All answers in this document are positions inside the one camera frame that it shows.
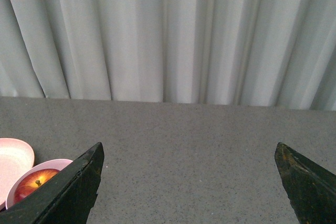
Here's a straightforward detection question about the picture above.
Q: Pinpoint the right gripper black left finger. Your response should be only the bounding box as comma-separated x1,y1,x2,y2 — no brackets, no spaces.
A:
1,142,104,223

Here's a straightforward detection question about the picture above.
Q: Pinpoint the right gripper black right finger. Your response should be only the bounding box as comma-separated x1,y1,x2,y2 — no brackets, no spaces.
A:
274,142,335,223

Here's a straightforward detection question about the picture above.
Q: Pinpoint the red yellow apple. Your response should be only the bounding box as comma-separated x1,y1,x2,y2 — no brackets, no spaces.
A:
14,168,60,204

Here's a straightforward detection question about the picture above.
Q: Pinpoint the pale pink bowl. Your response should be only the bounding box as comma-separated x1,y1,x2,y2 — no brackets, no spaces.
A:
5,159,72,209

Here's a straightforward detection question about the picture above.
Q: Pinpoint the pink round plate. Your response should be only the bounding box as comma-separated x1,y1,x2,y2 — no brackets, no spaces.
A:
1,138,35,210

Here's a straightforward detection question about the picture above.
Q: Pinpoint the white pleated curtain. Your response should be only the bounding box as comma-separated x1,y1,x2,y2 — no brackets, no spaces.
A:
1,0,335,111

